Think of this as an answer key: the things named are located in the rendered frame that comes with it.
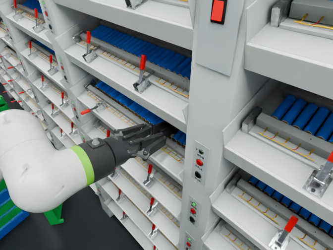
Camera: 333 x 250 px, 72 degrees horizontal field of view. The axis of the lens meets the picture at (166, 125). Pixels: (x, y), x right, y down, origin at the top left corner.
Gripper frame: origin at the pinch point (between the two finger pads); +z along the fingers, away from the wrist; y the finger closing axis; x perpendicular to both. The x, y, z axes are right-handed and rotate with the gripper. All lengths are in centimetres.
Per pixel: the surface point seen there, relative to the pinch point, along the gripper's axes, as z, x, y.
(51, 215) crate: -15, 95, 69
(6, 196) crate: -31, 82, 88
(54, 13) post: -8, -23, 48
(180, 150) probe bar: -0.1, 3.5, -6.8
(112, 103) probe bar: 0.5, 3.5, 27.2
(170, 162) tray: -2.5, 7.6, -6.0
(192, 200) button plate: -4.1, 12.9, -16.5
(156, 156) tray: -3.4, 8.2, -1.0
